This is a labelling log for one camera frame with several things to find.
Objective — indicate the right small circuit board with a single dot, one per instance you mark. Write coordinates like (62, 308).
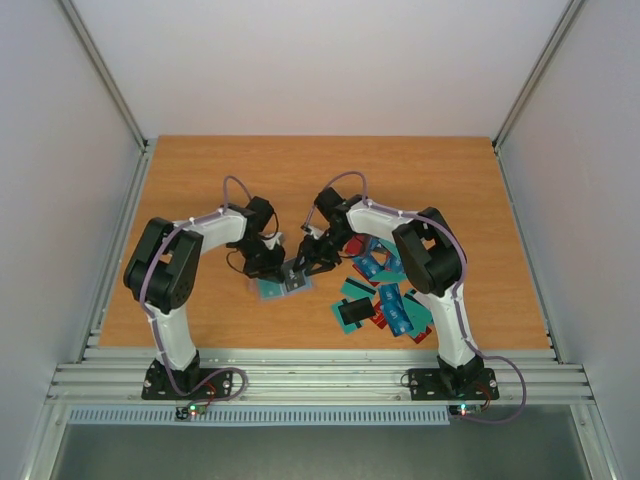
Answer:
(465, 410)

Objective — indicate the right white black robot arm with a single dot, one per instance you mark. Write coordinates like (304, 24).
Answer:
(432, 259)

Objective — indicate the left small circuit board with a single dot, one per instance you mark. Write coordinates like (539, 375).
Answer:
(190, 412)

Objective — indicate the pink leather card holder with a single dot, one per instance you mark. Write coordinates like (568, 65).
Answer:
(267, 290)

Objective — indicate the red card top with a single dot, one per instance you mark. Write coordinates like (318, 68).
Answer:
(357, 246)

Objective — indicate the teal card under black card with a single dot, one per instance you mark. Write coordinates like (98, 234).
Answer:
(347, 328)

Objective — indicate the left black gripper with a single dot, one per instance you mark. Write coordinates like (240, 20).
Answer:
(272, 271)

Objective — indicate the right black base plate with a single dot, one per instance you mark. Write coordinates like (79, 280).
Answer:
(425, 384)

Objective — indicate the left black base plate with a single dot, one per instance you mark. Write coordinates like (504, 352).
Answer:
(195, 383)

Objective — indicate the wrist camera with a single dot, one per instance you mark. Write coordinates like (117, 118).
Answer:
(312, 231)
(273, 241)

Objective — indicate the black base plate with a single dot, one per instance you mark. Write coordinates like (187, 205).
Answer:
(195, 383)
(425, 384)

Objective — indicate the black card on teal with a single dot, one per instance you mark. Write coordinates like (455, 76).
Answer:
(356, 311)

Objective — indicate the blue card upper left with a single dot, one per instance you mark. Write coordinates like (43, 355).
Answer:
(368, 265)

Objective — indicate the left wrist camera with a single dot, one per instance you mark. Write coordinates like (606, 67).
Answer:
(273, 241)

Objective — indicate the red card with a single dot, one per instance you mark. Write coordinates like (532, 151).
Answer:
(357, 246)
(419, 334)

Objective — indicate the teal card centre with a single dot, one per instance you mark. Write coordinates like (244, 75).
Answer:
(394, 274)

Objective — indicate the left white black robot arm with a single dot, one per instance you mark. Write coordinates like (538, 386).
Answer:
(161, 276)

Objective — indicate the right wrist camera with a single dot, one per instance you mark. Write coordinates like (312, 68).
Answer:
(312, 231)

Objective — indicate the grey slotted cable duct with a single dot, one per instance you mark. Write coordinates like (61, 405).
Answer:
(262, 416)

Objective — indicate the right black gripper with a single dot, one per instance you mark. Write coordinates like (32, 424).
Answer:
(316, 251)

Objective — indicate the small circuit board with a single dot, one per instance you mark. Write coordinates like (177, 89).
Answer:
(190, 412)
(465, 410)

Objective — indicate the blue visa card centre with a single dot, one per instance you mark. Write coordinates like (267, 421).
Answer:
(393, 309)

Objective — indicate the teal card left middle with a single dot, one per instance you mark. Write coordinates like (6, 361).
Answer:
(356, 290)

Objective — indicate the red card bottom right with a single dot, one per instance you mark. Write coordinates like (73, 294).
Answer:
(419, 334)

